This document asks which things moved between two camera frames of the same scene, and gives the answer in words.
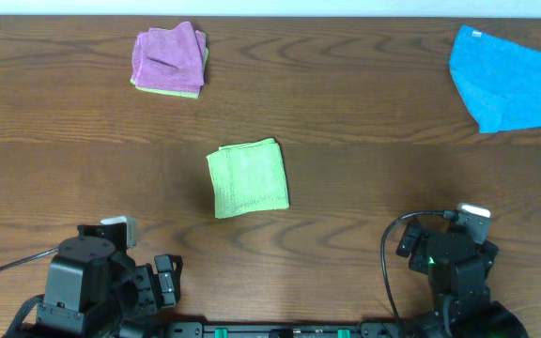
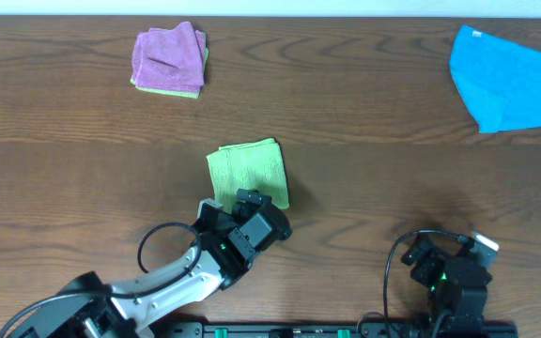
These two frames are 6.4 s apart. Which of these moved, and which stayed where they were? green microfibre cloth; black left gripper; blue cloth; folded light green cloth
Moved: black left gripper
Stayed: green microfibre cloth; blue cloth; folded light green cloth
